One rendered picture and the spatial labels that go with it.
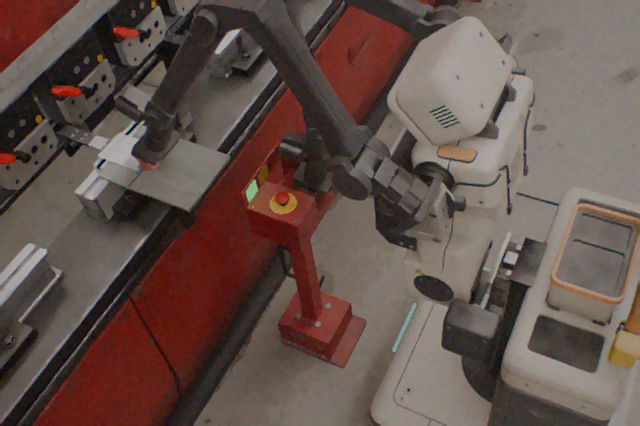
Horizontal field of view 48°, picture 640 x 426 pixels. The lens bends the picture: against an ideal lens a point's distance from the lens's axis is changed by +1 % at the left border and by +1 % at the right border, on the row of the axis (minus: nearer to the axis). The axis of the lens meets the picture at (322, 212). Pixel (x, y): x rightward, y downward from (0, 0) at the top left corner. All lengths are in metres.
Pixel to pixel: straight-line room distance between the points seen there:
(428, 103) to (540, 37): 2.32
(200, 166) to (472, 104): 0.70
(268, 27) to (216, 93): 0.94
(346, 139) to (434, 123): 0.18
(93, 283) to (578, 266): 1.10
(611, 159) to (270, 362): 1.58
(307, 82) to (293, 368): 1.47
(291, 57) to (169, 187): 0.62
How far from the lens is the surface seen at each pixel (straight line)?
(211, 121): 2.01
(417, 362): 2.18
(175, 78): 1.41
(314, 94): 1.22
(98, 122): 1.76
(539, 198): 2.92
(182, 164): 1.74
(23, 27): 1.50
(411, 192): 1.31
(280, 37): 1.18
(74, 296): 1.76
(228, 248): 2.18
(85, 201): 1.83
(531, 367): 1.62
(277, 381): 2.49
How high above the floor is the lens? 2.24
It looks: 52 degrees down
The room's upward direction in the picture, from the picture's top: 9 degrees counter-clockwise
